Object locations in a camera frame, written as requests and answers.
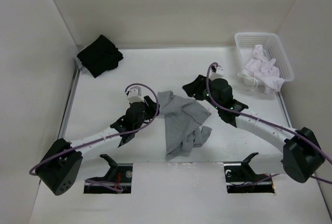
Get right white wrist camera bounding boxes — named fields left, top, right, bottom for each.
left=209, top=65, right=224, bottom=81

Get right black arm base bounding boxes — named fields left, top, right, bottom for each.
left=224, top=152, right=275, bottom=194

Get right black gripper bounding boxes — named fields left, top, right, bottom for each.
left=182, top=75, right=222, bottom=110

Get white tank top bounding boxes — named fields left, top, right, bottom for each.
left=238, top=45, right=285, bottom=94

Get grey tank top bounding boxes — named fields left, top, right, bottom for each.
left=157, top=91, right=212, bottom=161

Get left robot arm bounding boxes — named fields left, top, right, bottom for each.
left=33, top=96, right=159, bottom=195

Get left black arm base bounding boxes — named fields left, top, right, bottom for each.
left=84, top=154, right=133, bottom=194

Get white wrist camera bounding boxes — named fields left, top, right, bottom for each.
left=209, top=65, right=224, bottom=81
left=126, top=86, right=144, bottom=104

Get folded black tank top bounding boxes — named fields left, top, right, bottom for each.
left=77, top=35, right=123, bottom=78

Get white plastic basket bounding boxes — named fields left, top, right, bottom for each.
left=234, top=32, right=295, bottom=82

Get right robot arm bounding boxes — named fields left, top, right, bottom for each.
left=182, top=75, right=326, bottom=183

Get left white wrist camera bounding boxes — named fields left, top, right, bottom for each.
left=126, top=86, right=144, bottom=104

